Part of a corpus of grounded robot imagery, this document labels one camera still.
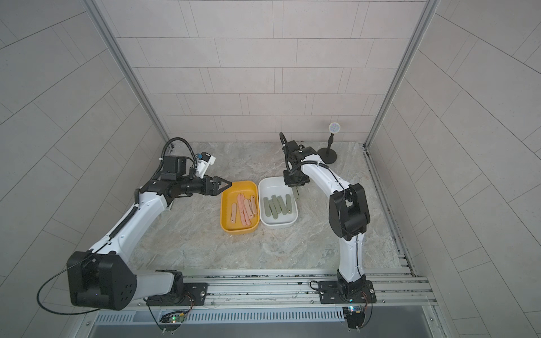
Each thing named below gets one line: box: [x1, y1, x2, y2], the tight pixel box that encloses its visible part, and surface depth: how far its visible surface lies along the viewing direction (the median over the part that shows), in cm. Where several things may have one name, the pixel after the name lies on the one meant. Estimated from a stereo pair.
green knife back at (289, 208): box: [285, 193, 293, 215], surface depth 95 cm
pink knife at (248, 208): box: [243, 198, 254, 219], surface depth 93 cm
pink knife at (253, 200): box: [250, 195, 258, 215], surface depth 94 cm
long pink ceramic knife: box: [237, 193, 247, 227], surface depth 94 cm
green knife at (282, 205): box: [276, 195, 287, 215], surface depth 95 cm
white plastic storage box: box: [257, 176, 299, 229], surface depth 93 cm
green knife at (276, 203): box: [271, 194, 282, 215], surface depth 94 cm
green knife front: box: [263, 197, 272, 217], surface depth 95 cm
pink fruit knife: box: [231, 202, 237, 224], surface depth 93 cm
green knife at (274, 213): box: [268, 199, 279, 220], surface depth 93 cm
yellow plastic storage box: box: [219, 180, 260, 235], surface depth 93 cm
